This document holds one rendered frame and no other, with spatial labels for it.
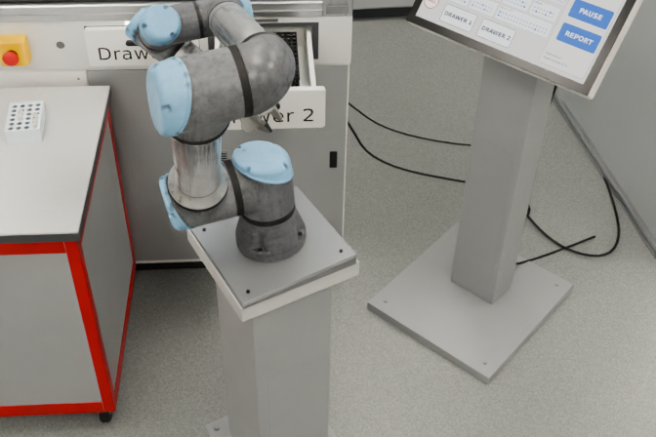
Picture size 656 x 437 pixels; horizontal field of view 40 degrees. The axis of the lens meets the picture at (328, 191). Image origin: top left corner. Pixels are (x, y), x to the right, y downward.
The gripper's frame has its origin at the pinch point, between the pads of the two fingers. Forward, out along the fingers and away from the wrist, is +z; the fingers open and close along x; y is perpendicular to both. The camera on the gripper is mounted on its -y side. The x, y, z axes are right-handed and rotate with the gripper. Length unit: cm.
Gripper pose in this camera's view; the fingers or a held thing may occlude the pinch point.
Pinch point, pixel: (272, 120)
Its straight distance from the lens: 191.3
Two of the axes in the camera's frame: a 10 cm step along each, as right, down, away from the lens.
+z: 7.7, 6.0, 1.9
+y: -2.4, 5.6, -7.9
